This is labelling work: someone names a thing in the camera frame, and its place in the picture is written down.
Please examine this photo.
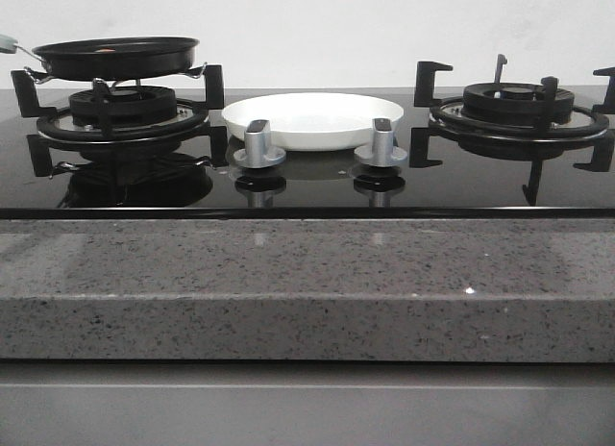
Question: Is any white round plate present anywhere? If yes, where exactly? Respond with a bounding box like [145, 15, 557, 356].
[222, 92, 405, 152]

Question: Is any black frying pan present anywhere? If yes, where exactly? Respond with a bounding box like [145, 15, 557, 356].
[32, 37, 199, 81]

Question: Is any silver left stove knob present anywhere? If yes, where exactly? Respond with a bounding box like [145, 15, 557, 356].
[234, 119, 286, 169]

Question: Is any silver stove knob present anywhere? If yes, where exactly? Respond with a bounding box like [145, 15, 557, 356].
[354, 118, 407, 168]
[234, 119, 286, 169]

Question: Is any silver right stove knob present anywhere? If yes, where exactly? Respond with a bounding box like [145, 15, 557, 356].
[354, 118, 407, 168]

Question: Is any black left gas burner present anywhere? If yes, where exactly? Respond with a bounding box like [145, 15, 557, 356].
[69, 86, 177, 127]

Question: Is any black gas burner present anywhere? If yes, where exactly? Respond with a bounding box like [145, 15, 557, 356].
[462, 83, 546, 121]
[69, 86, 177, 127]

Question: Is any black right gas burner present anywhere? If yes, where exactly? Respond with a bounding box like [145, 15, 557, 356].
[462, 83, 546, 121]

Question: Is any black right burner grate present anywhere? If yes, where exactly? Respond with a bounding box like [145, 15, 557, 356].
[408, 54, 614, 207]

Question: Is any black glass cooktop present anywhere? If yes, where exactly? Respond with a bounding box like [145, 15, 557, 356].
[1, 87, 614, 219]

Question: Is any grey cabinet front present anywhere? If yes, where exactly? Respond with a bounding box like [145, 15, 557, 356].
[1, 362, 614, 445]

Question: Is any wire pan support ring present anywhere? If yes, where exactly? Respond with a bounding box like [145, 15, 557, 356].
[23, 61, 209, 97]

